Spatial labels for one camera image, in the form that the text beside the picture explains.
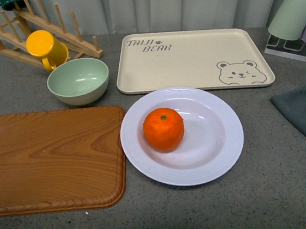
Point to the white cup holder stand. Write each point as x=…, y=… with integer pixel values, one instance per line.
x=293, y=49

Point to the light green cup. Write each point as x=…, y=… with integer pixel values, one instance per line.
x=289, y=21

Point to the wooden cutting board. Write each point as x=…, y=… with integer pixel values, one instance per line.
x=61, y=160

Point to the cream bear tray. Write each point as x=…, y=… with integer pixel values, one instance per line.
x=202, y=59

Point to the dark green mug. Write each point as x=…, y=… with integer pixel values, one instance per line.
x=9, y=5

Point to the wooden dish rack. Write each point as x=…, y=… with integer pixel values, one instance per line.
x=15, y=30

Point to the white round plate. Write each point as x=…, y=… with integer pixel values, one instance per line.
x=211, y=145

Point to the grey curtain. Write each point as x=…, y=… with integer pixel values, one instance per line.
x=97, y=17

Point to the light green bowl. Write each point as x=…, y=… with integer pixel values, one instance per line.
x=79, y=82

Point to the yellow mug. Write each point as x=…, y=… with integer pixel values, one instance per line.
x=50, y=51

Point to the orange fruit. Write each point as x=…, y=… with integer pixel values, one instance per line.
x=163, y=129

